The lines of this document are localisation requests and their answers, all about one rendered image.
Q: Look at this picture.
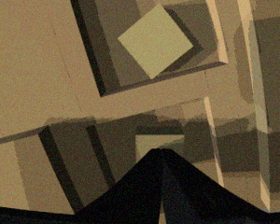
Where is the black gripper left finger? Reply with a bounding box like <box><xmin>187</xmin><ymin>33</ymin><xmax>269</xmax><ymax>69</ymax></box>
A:
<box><xmin>0</xmin><ymin>148</ymin><xmax>163</xmax><ymax>224</ymax></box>

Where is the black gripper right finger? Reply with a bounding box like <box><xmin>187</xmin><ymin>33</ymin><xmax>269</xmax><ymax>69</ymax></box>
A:
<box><xmin>161</xmin><ymin>148</ymin><xmax>280</xmax><ymax>224</ymax></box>

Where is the tan square block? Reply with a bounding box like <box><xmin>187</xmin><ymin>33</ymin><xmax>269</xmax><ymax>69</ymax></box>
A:
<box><xmin>136</xmin><ymin>126</ymin><xmax>184</xmax><ymax>163</ymax></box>
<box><xmin>118</xmin><ymin>3</ymin><xmax>193</xmax><ymax>79</ymax></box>

